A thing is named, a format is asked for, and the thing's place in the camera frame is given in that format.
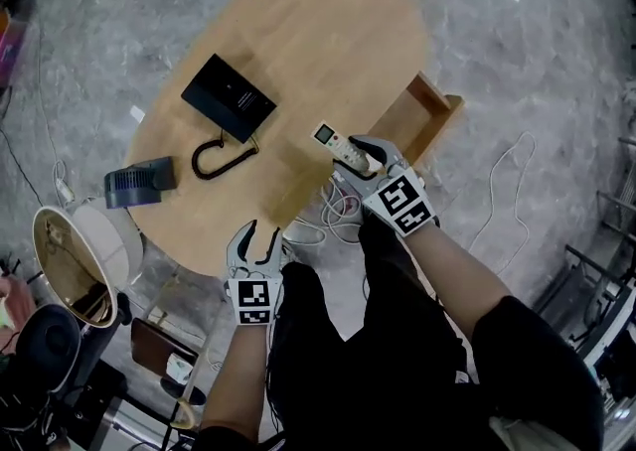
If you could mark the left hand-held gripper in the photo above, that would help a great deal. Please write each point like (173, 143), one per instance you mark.
(253, 295)

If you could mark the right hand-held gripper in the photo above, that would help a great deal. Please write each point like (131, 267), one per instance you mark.
(402, 203)

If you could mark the white remote control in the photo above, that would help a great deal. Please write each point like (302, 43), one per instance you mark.
(338, 141)

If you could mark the wooden drawer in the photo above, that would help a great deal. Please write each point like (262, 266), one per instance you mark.
(415, 113)

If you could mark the person's left forearm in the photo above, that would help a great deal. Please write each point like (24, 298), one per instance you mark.
(238, 379)

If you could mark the person's right forearm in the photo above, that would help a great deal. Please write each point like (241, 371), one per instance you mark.
(457, 275)

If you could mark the wooden table top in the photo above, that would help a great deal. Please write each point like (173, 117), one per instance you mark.
(318, 32)

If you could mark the brown leather stool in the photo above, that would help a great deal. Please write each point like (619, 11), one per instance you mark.
(159, 347)

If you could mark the dark blue desk fan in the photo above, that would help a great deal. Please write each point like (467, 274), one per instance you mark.
(131, 186)

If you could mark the black flat box device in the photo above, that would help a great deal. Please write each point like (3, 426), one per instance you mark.
(226, 96)

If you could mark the white lampshade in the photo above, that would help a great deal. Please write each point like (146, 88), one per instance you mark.
(99, 250)

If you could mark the person's black trousers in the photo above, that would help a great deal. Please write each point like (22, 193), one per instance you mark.
(387, 340)

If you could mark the white paper scrap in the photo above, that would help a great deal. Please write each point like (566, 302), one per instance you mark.
(137, 114)

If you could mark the black round speaker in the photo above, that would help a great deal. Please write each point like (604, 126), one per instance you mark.
(47, 345)

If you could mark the metal rack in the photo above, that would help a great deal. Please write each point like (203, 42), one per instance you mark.
(596, 290)

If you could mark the person's black shirt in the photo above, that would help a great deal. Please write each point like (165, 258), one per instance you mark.
(536, 379)

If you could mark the pink box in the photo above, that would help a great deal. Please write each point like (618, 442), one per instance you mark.
(10, 46)

